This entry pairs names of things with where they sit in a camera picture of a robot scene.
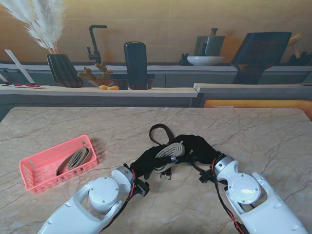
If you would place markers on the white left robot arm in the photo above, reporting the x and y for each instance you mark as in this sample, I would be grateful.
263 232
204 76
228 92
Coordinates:
92 202

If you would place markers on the white leaning slat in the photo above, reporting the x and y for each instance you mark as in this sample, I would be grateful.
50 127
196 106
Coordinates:
19 66

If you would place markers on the grey back cabinet counter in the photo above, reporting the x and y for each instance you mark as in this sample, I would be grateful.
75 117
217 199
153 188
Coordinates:
170 68

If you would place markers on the dark box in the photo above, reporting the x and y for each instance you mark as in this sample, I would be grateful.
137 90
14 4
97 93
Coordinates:
304 59

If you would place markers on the grey jug with lid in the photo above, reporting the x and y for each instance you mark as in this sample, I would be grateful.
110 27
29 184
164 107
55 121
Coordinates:
214 46

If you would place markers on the dark ribbed vase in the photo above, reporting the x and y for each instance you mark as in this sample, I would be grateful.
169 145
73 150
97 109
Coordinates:
63 70

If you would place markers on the dark slanted board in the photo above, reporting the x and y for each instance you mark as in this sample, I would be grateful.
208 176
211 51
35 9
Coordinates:
260 56

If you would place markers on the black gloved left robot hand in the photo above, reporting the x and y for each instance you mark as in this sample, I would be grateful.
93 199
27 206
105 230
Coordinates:
145 162

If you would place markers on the small black bottles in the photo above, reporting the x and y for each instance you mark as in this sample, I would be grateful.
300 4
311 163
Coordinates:
184 61

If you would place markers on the grey counter with orange light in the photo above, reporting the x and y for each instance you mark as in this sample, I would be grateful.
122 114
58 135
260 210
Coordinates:
243 93

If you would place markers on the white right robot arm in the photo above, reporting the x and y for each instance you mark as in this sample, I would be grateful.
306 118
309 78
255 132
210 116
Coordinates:
251 197

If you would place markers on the yellow orange fruit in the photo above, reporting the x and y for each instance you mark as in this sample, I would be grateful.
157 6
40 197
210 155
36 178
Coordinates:
103 87
113 88

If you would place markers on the cactus plant in bowl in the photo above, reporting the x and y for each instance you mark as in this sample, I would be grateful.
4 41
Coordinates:
104 73

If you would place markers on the plate with red slices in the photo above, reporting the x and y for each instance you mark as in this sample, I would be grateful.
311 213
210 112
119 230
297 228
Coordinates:
29 85

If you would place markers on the white pampas grass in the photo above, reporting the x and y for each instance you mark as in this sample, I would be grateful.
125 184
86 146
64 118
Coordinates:
46 29

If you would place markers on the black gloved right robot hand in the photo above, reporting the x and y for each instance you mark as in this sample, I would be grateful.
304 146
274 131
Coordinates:
200 150

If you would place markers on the yellow wooden utensil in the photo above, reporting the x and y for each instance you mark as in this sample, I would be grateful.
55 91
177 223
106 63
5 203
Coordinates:
295 39

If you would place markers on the long beige woven belt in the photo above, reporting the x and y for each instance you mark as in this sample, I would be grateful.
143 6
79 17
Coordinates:
170 150

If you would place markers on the pink plastic storage basket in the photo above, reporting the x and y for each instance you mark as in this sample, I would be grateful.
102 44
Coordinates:
44 168

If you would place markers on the black kitchen faucet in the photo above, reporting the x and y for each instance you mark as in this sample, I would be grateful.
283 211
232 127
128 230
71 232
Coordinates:
94 41

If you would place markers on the white shallow bowl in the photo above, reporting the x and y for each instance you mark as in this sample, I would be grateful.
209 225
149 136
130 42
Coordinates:
206 60

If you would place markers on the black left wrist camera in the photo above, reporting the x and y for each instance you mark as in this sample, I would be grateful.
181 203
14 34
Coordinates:
142 187

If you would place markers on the black leather belt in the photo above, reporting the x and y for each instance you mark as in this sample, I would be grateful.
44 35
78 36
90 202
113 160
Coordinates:
158 126

